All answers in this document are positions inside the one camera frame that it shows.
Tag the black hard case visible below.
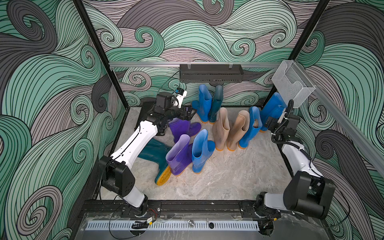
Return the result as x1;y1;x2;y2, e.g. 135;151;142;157
135;101;161;133

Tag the dark teal boot lying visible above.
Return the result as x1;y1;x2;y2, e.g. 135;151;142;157
138;139;171;186

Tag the purple rain boot back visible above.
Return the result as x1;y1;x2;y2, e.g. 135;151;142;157
169;118;202;143

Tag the purple rain boot front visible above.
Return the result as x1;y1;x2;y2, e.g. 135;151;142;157
166;134;193;176

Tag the light blue boot front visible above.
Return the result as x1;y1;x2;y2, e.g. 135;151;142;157
192;129;216;174

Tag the dark teal boot back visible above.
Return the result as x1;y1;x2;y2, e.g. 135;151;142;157
209;85;224;124

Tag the light blue boot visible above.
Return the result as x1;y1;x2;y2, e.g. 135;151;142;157
192;85;212;123
192;129;216;174

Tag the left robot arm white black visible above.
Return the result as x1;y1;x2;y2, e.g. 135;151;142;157
98;88;193;208

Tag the white perforated front strip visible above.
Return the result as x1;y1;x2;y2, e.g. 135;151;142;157
85;220;260;232

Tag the light blue boot back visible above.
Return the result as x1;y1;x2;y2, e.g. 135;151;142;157
192;85;212;123

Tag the aluminium rail right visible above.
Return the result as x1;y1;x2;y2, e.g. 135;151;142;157
294;62;384;176

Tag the white mesh wire basket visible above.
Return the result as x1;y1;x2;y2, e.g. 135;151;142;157
272;60;316;109

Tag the purple rain boot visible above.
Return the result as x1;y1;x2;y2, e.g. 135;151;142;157
166;134;193;176
169;118;202;143

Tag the aluminium rail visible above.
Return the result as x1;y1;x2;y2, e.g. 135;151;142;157
294;62;384;176
109;61;281;68

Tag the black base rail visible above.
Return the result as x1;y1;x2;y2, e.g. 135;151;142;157
80;199;319;218

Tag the aluminium rail back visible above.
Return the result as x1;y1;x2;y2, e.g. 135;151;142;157
109;61;281;68

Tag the black wall shelf tray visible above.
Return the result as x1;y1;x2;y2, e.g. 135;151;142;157
179;64;244;84

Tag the beige rain boot large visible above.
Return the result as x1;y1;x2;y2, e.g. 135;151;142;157
212;108;230;151

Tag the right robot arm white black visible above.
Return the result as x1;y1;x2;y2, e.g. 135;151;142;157
255;112;336;220

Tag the blue rain boot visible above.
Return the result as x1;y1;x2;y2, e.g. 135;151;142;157
238;107;263;149
260;93;287;132

